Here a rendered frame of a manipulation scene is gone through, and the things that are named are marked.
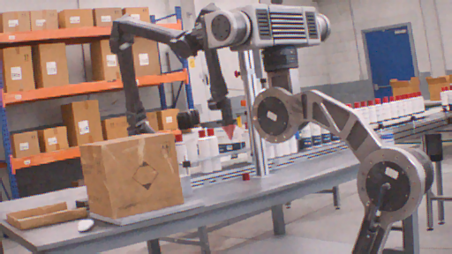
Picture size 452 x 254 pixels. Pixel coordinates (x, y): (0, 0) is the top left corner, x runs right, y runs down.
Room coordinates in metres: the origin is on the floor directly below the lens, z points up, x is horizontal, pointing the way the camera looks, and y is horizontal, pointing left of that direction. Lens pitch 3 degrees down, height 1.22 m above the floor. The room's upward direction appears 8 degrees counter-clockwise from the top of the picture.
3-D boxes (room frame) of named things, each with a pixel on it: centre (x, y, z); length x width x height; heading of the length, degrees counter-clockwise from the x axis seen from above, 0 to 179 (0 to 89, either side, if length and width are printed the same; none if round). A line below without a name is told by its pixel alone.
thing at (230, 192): (2.84, 0.20, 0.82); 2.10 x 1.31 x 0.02; 125
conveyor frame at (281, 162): (2.75, -0.02, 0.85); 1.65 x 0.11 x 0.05; 125
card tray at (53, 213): (2.18, 0.80, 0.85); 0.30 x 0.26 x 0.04; 125
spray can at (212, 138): (2.69, 0.07, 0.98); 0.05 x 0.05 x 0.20
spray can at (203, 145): (2.66, 0.11, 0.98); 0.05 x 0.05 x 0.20
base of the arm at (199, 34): (1.98, 0.02, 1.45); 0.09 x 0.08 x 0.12; 136
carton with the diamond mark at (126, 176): (2.12, 0.38, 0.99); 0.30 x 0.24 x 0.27; 125
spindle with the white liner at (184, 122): (2.94, 0.20, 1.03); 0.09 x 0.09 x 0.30
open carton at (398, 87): (7.92, -2.70, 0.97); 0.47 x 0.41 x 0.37; 132
